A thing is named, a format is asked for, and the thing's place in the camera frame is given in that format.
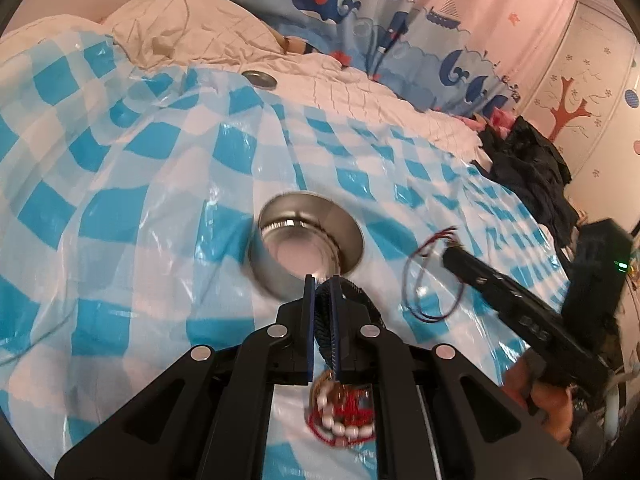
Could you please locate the round metal tin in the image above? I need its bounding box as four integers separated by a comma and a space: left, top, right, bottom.
248, 191, 366, 301

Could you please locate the pink cloth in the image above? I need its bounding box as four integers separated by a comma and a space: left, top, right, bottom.
462, 107, 517, 133

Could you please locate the red bead bracelet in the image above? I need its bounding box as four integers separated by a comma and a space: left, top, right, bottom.
307, 382, 377, 447

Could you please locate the cream pillow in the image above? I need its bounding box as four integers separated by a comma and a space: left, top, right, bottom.
102, 0, 291, 70

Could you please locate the whale print curtain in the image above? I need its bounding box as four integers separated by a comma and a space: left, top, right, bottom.
216, 0, 585, 118

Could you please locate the wardrobe with tree sticker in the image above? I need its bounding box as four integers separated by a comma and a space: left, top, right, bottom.
520, 0, 640, 231

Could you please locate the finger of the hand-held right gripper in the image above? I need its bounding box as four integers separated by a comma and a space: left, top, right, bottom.
441, 246, 612, 388

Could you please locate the person's right hand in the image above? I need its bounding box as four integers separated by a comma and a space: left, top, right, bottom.
500, 344, 575, 447

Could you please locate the cream quilted blanket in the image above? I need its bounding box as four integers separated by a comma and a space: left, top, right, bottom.
0, 12, 493, 168

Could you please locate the black braided bracelet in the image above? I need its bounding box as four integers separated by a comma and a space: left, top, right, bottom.
317, 276, 385, 367

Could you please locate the thin red cord bracelet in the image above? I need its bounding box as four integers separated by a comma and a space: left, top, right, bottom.
403, 226, 465, 322

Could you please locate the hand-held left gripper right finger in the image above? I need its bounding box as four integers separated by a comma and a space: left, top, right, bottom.
332, 276, 584, 480

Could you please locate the pile of dark clothes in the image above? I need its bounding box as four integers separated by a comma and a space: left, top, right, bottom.
472, 115, 581, 251

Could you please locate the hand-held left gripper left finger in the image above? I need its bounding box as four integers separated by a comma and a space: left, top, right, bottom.
54, 275, 317, 480

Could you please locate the round metal tin lid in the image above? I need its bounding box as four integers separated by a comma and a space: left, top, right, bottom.
242, 71, 278, 91

